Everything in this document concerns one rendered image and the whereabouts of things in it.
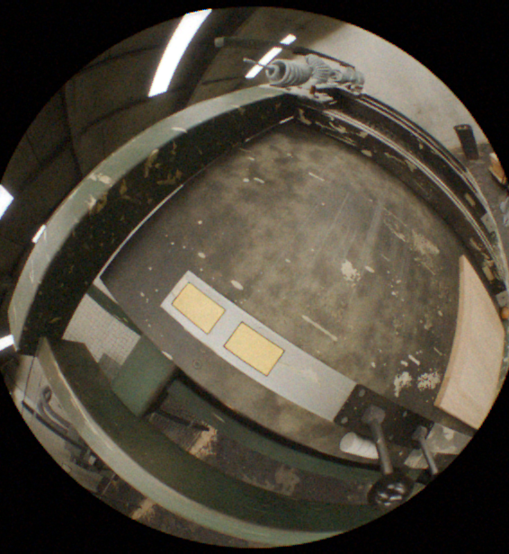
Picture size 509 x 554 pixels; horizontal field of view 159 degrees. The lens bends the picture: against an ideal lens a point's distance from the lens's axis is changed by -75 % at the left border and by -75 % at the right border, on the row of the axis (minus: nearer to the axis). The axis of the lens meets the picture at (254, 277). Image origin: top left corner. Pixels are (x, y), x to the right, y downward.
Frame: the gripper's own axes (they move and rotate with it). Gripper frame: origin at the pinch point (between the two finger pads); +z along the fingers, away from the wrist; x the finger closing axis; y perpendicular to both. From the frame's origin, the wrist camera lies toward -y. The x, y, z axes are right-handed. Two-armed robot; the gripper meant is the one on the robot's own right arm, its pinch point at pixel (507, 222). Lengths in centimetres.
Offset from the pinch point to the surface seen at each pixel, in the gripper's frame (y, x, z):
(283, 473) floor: 57, 124, 168
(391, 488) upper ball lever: 53, 46, -5
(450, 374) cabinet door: 32.4, 34.7, 14.2
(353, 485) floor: 0, 114, 134
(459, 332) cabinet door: 29.2, 26.3, 13.6
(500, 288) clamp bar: -11.9, 7.2, 21.5
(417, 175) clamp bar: 35.7, -9.3, 0.3
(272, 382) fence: 65, 38, 0
